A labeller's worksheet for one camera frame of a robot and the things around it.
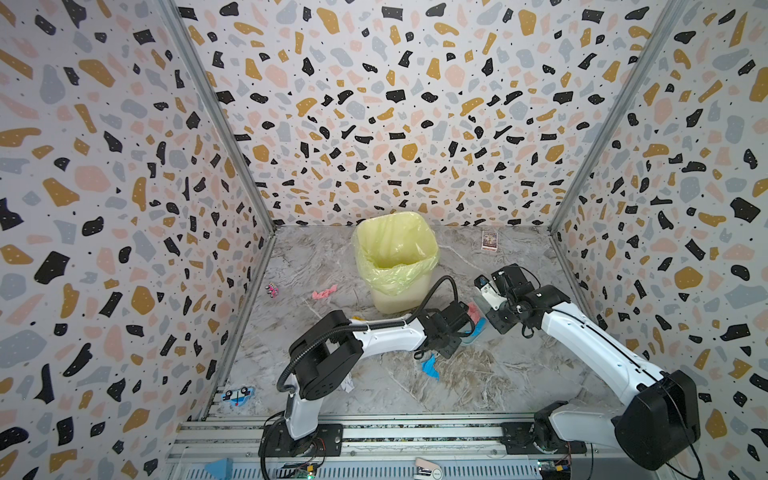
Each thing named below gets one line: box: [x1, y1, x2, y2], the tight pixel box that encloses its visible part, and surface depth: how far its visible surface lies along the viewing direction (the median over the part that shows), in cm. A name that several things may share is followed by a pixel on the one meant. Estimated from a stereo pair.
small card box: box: [481, 230, 499, 252], surface depth 119 cm
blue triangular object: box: [204, 458, 234, 480], surface depth 70 cm
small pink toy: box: [265, 283, 280, 298], surface depth 102 cm
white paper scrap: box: [340, 372, 355, 393], surface depth 83 cm
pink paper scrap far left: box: [311, 284, 339, 300], surface depth 102 cm
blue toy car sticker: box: [221, 386, 256, 407], surface depth 81 cm
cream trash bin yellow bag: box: [353, 211, 440, 314], surface depth 89 cm
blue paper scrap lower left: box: [422, 353, 440, 381], surface depth 87 cm
